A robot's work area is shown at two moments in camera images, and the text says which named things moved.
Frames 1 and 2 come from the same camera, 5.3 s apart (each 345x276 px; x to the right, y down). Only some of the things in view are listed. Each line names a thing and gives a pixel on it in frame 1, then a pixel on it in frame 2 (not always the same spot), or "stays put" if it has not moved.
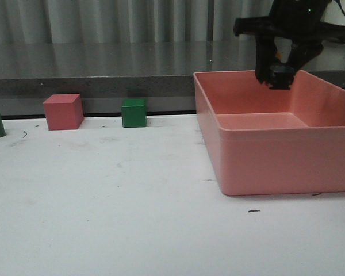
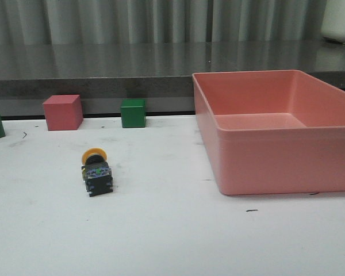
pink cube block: x=64 y=111 stays put
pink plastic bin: x=264 y=141 stays put
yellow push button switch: x=282 y=73 -> x=96 y=172
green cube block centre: x=134 y=112 stays put
